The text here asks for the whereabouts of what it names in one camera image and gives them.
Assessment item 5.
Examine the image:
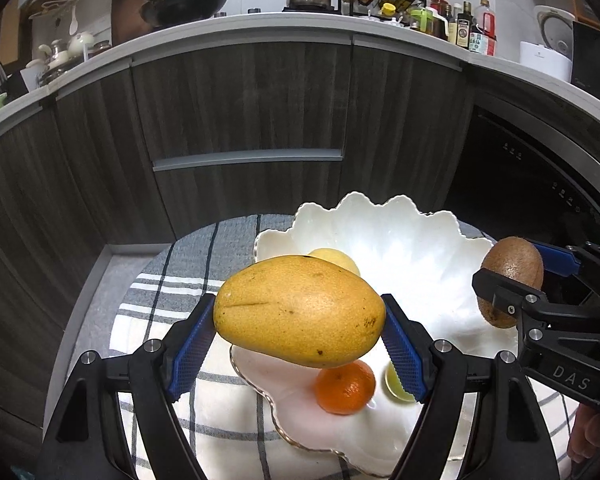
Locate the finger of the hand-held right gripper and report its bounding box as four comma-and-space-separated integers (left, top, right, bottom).
471, 268, 600, 335
525, 240, 600, 306

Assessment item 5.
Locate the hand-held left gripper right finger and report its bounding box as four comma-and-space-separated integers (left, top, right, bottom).
380, 294, 561, 480

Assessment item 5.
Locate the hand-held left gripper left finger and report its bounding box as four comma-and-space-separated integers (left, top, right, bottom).
35, 292, 217, 480

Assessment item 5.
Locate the brown kiwi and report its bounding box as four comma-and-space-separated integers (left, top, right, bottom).
476, 237, 545, 329

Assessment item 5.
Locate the yellow-green citrus fruit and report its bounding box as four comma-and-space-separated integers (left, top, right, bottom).
385, 362, 415, 404

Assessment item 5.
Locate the orange mandarin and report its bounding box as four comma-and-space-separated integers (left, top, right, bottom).
315, 360, 377, 416

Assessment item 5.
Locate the white scalloped ceramic bowl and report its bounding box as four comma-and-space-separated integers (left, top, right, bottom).
230, 192, 521, 478

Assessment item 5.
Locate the yellow mango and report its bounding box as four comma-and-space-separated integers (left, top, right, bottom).
213, 255, 387, 367

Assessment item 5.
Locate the yellow lemon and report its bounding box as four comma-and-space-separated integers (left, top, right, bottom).
307, 248, 361, 277

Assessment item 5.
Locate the person's right hand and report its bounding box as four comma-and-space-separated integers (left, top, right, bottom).
567, 402, 600, 468

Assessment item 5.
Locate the black and white checked cloth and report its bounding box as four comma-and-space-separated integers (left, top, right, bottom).
107, 214, 581, 480

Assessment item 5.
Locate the black built-in dishwasher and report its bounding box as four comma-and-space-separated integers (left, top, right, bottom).
447, 105, 600, 261

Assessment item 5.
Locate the white countertop appliance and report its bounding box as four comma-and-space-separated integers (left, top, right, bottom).
519, 41, 573, 82

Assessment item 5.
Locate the black microwave oven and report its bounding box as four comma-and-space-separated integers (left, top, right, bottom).
571, 21, 600, 88

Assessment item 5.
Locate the row of condiment bottles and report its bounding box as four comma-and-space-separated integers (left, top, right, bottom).
427, 0, 497, 57

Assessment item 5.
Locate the wooden glass door cabinet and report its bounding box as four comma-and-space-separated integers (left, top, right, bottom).
570, 0, 598, 25

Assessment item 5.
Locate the dark wooden base cabinet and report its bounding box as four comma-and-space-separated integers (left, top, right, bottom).
0, 40, 600, 461

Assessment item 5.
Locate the green lid jug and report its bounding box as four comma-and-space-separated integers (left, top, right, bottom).
410, 7, 448, 38

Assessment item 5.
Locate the black knife block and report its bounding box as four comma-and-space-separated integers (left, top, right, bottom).
0, 62, 31, 98

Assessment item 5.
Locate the black gas stove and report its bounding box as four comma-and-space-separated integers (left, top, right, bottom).
215, 5, 338, 18

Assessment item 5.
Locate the dark wooden cutting board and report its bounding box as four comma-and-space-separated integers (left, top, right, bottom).
111, 0, 160, 46

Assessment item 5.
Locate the white kitchen countertop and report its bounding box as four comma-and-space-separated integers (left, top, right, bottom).
0, 10, 600, 186

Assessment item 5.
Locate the grey drawer handle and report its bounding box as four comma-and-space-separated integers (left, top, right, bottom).
152, 149, 344, 171

